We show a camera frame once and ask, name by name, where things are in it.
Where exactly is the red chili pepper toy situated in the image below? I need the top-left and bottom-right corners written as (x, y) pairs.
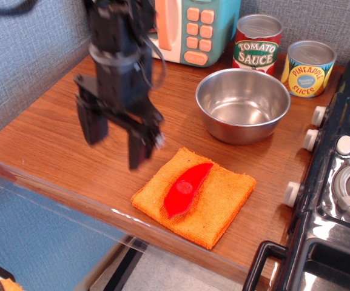
top-left (164, 162), bottom-right (213, 219)

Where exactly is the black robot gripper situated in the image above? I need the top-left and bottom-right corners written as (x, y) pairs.
top-left (74, 45), bottom-right (163, 170)

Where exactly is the black toy stove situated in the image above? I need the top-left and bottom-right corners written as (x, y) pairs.
top-left (243, 61), bottom-right (350, 290)

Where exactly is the teal toy microwave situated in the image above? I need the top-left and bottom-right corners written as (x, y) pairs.
top-left (149, 0), bottom-right (241, 67)

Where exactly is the steel pot bowl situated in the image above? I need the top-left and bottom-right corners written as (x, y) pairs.
top-left (195, 69), bottom-right (291, 145)

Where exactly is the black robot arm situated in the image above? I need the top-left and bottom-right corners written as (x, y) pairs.
top-left (74, 1), bottom-right (163, 170)

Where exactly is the pineapple slices can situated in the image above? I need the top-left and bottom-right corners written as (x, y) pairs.
top-left (281, 40), bottom-right (337, 98)

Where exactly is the white stove knob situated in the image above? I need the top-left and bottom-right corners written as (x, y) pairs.
top-left (302, 129), bottom-right (318, 152)
top-left (311, 106), bottom-right (327, 127)
top-left (283, 181), bottom-right (301, 207)

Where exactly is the white stove knob middle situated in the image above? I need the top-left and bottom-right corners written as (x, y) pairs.
top-left (302, 129), bottom-right (318, 152)

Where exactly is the orange folded cloth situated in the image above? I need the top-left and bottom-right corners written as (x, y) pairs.
top-left (131, 148), bottom-right (257, 250)

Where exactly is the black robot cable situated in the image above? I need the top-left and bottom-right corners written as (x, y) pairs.
top-left (141, 33), bottom-right (167, 90)

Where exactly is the white stove knob lower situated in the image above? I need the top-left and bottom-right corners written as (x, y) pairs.
top-left (283, 181), bottom-right (301, 207)

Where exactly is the white stove knob upper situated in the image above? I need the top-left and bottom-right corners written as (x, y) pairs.
top-left (311, 106), bottom-right (327, 127)

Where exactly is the tomato sauce can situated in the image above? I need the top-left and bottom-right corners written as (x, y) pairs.
top-left (232, 14), bottom-right (283, 75)

